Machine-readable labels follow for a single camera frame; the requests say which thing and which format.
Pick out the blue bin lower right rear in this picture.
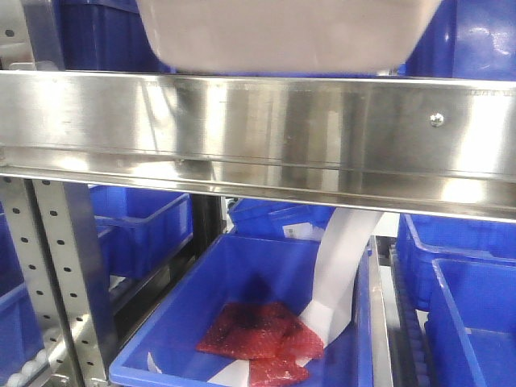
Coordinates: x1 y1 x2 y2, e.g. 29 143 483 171
396 214 515 311

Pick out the blue bin upper right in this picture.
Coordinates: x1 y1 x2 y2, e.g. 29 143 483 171
404 0 516 81

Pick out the blue bin with red pouches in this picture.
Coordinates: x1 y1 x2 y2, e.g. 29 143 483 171
109 235 373 386

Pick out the blue bin rear centre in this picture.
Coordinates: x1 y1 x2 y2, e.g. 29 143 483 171
228 198 335 241

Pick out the red bubble pouch lower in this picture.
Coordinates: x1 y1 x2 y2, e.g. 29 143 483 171
248 356 310 386

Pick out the stainless steel shelf rail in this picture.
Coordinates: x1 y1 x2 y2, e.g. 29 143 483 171
1 71 515 222

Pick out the red bubble pouch upper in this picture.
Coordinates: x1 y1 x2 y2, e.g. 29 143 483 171
196 302 324 360

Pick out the blue bin far left edge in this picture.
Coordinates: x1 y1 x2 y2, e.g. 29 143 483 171
1 214 44 385

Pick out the perforated steel shelf upright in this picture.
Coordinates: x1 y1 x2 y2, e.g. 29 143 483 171
1 176 118 386

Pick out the blue bin upper left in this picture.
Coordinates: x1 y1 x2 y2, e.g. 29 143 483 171
56 1 173 73

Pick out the red bubble pouch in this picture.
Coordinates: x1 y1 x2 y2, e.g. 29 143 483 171
196 302 324 360
248 356 310 386

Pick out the blue bin lower right front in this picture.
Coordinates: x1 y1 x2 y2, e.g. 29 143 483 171
425 259 515 386

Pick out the blue bin lower left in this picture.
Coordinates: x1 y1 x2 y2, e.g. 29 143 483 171
89 185 194 279

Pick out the pink plastic storage bin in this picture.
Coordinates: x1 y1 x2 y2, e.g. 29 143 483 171
137 1 440 73

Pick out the white paper strip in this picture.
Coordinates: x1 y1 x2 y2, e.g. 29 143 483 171
123 209 380 386

